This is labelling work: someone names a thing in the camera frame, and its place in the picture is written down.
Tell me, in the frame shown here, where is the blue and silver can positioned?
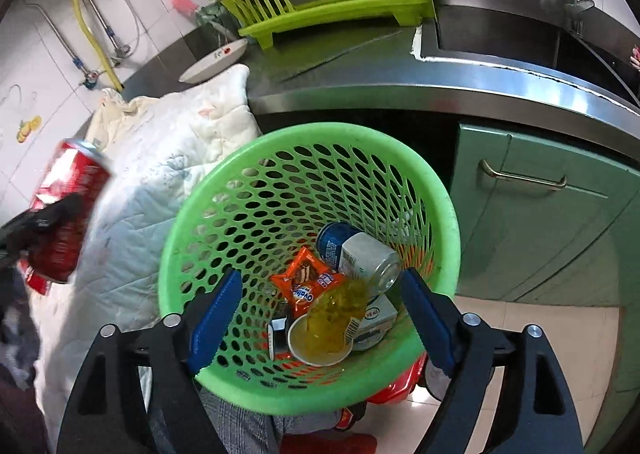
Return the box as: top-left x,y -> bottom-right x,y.
316,221 -> 403,292

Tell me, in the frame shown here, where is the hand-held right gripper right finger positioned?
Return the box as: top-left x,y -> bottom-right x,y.
400,267 -> 586,454

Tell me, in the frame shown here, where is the cream quilted cloth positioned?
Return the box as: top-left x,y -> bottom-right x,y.
30,63 -> 261,435

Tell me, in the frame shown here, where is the white milk carton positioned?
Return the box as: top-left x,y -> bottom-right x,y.
350,294 -> 399,351

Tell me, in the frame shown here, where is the red drink can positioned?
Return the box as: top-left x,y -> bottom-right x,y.
27,138 -> 112,282

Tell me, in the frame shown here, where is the dark cloth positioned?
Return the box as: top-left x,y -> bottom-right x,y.
0,264 -> 48,454

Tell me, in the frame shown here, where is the red shoe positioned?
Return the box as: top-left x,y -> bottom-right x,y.
320,431 -> 378,454

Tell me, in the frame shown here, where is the person's plaid trouser leg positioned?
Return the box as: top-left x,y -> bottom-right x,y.
150,384 -> 341,454

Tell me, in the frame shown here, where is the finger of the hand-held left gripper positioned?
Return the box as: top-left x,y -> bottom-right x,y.
0,191 -> 96,266

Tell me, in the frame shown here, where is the braided metal hose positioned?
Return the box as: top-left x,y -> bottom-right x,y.
82,0 -> 140,65
27,2 -> 96,85

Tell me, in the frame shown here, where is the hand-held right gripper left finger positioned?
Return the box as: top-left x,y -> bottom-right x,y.
57,268 -> 243,454

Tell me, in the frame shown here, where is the white plate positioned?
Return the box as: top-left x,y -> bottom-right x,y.
178,38 -> 249,84

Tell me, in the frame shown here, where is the steel sink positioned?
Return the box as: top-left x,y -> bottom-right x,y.
411,4 -> 640,102

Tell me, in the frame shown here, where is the green plastic basket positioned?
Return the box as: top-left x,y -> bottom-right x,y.
159,121 -> 461,417

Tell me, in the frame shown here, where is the yellow hose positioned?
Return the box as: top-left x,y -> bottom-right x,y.
67,0 -> 123,91

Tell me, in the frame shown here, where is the red plastic stool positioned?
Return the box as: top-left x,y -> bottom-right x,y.
367,351 -> 431,405

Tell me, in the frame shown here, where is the yellow plastic wrapper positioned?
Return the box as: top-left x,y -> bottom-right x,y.
306,279 -> 376,350

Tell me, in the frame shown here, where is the green cabinet door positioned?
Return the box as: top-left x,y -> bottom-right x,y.
452,121 -> 640,307

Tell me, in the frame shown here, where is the orange snack wrapper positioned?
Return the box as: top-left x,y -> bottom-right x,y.
270,247 -> 348,317

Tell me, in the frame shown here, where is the metal cabinet handle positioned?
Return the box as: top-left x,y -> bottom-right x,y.
479,159 -> 568,191

